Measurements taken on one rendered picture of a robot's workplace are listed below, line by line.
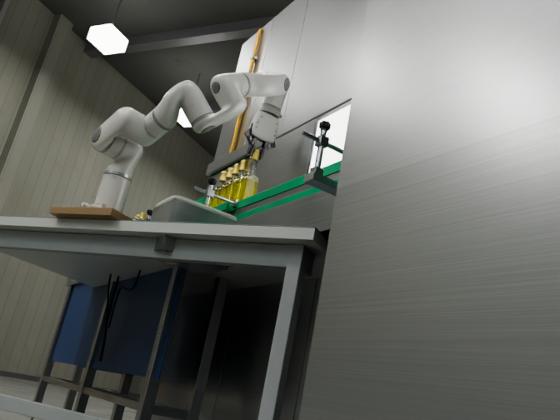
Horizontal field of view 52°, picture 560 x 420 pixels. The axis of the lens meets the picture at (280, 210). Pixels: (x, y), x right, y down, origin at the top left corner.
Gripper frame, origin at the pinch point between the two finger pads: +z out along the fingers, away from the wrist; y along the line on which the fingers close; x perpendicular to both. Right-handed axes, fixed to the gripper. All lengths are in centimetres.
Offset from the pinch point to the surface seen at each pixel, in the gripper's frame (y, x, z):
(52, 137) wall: -23, -912, -62
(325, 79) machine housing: -14.6, 6.3, -36.0
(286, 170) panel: -11.8, 5.4, 2.4
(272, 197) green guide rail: 4.1, 32.5, 17.9
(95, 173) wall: -127, -970, -33
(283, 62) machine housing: -15, -36, -51
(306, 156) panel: -11.8, 16.5, -3.0
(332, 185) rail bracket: 11, 75, 15
